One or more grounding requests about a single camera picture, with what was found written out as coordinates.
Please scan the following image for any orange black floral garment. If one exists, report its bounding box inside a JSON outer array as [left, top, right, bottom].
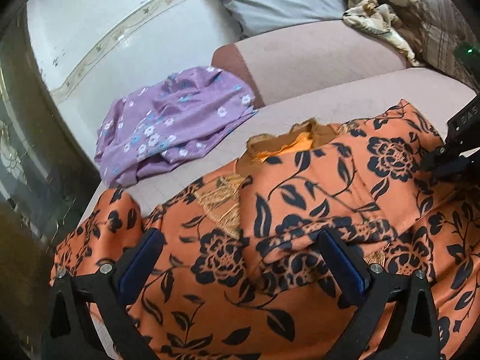
[[51, 101, 479, 359]]

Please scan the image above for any pink quilted bed mattress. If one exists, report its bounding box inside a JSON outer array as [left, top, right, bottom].
[[79, 66, 478, 360]]

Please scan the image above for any brown glass door cabinet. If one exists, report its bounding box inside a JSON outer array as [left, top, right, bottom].
[[1, 9, 99, 359]]

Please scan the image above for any brown striped blanket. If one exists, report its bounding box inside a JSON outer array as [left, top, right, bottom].
[[397, 0, 480, 87]]

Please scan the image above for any beige patterned crumpled cloth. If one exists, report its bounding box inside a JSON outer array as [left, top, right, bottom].
[[342, 0, 422, 67]]

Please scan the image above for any purple floral garment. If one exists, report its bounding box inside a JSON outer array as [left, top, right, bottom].
[[94, 67, 256, 187]]

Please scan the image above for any pink bolster pillow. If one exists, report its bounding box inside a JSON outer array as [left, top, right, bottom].
[[211, 20, 409, 108]]

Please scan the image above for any white ornate headboard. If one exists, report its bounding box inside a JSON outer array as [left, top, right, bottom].
[[27, 0, 240, 152]]

